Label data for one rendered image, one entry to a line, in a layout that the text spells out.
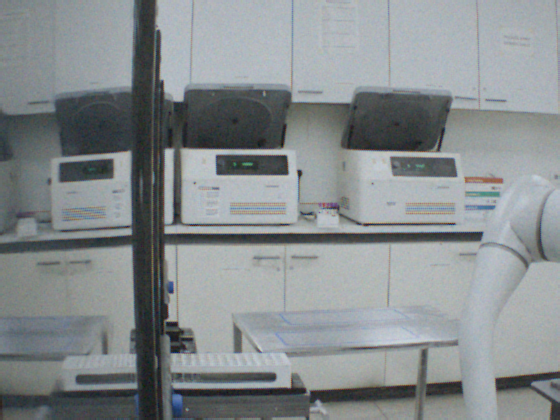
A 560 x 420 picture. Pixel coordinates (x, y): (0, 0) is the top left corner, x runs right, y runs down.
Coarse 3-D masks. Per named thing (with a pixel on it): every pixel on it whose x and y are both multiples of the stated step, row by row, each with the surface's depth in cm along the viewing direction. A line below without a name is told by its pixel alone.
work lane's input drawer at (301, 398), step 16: (304, 384) 166; (192, 400) 160; (208, 400) 160; (224, 400) 161; (240, 400) 161; (256, 400) 162; (272, 400) 162; (288, 400) 163; (304, 400) 163; (192, 416) 160; (208, 416) 161; (224, 416) 161; (240, 416) 162; (256, 416) 162; (272, 416) 163; (288, 416) 163; (304, 416) 164
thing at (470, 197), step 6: (468, 192) 453; (474, 192) 453; (480, 192) 454; (486, 192) 454; (492, 192) 455; (498, 192) 455; (468, 198) 453; (474, 198) 453; (480, 198) 454; (486, 198) 454; (492, 198) 455; (498, 198) 455; (474, 204) 454; (480, 204) 454; (486, 204) 455; (492, 204) 455
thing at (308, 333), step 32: (256, 320) 227; (288, 320) 228; (320, 320) 228; (352, 320) 228; (384, 320) 228; (416, 320) 227; (448, 320) 226; (288, 352) 195; (320, 352) 196; (352, 352) 198; (416, 416) 250
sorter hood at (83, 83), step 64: (0, 0) 5; (64, 0) 9; (128, 0) 22; (0, 64) 6; (64, 64) 9; (128, 64) 24; (0, 128) 6; (64, 128) 9; (128, 128) 25; (0, 192) 6; (64, 192) 10; (128, 192) 26; (0, 256) 6; (64, 256) 9; (128, 256) 25; (0, 320) 6; (64, 320) 9; (128, 320) 24; (0, 384) 5; (64, 384) 9; (128, 384) 23
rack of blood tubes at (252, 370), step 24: (192, 360) 166; (216, 360) 168; (240, 360) 167; (264, 360) 167; (288, 360) 167; (192, 384) 161; (216, 384) 162; (240, 384) 163; (264, 384) 164; (288, 384) 164
